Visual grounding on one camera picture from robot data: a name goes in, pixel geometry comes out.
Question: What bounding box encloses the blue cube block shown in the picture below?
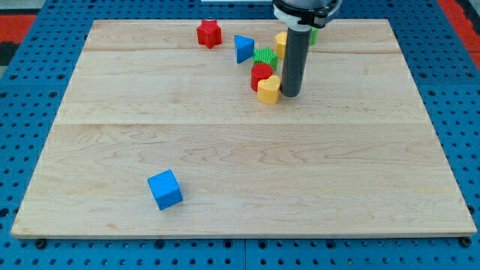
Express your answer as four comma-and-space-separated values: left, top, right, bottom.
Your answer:
147, 169, 183, 210

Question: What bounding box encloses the yellow heart block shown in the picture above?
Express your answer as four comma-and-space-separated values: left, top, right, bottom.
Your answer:
257, 75, 281, 104

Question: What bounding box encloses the red cylinder block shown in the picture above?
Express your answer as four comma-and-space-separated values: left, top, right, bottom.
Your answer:
250, 62, 274, 92

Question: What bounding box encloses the green star block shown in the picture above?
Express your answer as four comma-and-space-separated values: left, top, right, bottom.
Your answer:
253, 47, 278, 71

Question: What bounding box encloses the blue triangle block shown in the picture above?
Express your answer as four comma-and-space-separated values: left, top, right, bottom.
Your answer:
234, 34, 255, 64

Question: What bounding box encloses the yellow pentagon block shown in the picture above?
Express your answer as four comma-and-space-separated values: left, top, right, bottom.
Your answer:
274, 31, 287, 59

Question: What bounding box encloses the red star block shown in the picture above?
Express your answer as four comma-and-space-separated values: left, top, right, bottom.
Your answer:
196, 19, 223, 49

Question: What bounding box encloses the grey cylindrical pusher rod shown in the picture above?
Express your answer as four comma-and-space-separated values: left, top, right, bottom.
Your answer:
280, 28, 311, 98

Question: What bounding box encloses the light wooden board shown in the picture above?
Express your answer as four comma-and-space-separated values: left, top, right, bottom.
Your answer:
11, 19, 476, 239

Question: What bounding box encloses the green block behind rod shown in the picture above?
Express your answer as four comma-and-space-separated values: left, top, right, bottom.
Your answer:
309, 28, 318, 46

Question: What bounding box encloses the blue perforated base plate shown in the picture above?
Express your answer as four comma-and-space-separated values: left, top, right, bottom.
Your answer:
1, 0, 479, 269

